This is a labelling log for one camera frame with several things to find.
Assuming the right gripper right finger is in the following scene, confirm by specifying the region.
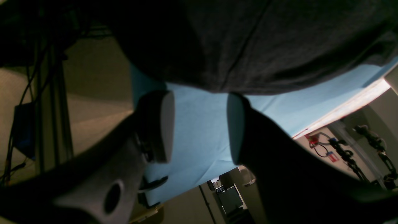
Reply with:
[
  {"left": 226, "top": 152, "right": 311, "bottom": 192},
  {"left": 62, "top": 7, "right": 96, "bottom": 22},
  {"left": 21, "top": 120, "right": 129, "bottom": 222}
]
[{"left": 227, "top": 93, "right": 398, "bottom": 224}]

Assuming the black T-shirt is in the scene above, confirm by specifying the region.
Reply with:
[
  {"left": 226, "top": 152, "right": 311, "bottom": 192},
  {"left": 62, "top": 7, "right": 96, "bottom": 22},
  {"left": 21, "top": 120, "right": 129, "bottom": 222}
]
[{"left": 1, "top": 0, "right": 397, "bottom": 95}]

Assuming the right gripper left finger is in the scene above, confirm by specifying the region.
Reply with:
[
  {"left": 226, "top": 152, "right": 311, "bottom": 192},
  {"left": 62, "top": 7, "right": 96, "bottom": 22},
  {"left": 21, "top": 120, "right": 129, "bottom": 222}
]
[{"left": 0, "top": 90, "right": 175, "bottom": 224}]

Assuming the blue table cloth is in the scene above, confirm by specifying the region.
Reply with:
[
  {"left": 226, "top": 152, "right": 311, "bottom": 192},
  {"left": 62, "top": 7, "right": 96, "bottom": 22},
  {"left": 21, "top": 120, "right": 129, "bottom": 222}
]
[{"left": 130, "top": 57, "right": 397, "bottom": 207}]

